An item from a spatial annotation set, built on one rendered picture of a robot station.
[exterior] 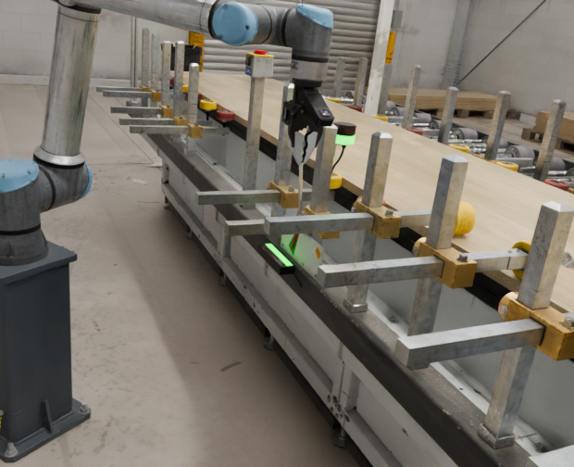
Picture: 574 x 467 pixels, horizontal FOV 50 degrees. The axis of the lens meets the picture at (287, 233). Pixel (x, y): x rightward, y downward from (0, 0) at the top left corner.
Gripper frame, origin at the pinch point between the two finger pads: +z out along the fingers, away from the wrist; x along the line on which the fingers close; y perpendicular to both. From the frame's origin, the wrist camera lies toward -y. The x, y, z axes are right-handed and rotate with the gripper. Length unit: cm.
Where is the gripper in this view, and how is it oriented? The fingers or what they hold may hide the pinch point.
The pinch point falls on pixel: (302, 161)
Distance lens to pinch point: 156.5
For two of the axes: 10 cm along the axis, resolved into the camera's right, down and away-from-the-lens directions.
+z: -1.0, 9.3, 3.6
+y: -4.0, -3.7, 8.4
